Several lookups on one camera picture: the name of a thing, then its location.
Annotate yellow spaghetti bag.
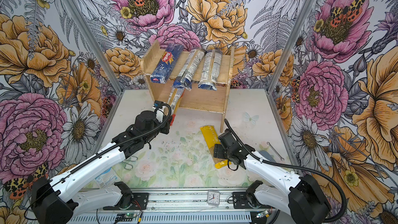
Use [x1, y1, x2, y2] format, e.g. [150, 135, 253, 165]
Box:
[200, 125, 228, 169]

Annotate red spaghetti bag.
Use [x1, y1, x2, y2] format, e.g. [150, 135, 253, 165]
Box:
[167, 88, 185, 126]

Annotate blue Barilla spaghetti box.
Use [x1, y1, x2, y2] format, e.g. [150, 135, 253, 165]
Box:
[150, 44, 184, 84]

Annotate blue-end spaghetti bag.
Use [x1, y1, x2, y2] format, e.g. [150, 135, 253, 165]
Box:
[172, 48, 206, 90]
[198, 49, 222, 91]

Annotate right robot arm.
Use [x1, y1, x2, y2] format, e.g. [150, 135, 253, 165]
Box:
[218, 130, 331, 224]

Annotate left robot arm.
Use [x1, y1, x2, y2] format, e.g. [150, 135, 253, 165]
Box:
[30, 101, 173, 224]

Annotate wooden two-tier shelf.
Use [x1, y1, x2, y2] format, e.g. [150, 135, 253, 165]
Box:
[141, 40, 235, 131]

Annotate grey blue flat pad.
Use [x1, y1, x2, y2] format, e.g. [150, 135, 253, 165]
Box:
[259, 150, 275, 162]

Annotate metal scissors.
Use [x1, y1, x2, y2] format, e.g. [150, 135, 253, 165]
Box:
[121, 156, 138, 171]

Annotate small white clock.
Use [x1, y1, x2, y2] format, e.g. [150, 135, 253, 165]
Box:
[206, 190, 220, 206]

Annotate metal rod tool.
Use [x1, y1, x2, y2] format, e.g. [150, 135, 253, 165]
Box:
[267, 142, 285, 161]

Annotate small white blue packet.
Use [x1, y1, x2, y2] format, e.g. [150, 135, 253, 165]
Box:
[94, 168, 121, 188]

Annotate green circuit board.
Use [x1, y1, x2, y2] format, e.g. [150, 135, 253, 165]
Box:
[114, 213, 141, 224]

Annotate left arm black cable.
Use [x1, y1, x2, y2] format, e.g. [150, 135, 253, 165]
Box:
[23, 102, 172, 222]

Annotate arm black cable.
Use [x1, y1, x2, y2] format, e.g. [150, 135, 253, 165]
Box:
[23, 102, 172, 222]
[223, 118, 347, 223]

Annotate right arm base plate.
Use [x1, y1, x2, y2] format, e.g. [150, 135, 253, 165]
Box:
[232, 191, 266, 209]

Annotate aluminium front rail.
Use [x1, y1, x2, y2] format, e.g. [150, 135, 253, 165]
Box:
[66, 187, 296, 224]

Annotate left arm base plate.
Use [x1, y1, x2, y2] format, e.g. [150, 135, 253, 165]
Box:
[103, 192, 149, 211]

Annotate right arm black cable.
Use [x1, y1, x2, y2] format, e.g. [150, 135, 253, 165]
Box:
[223, 118, 347, 223]

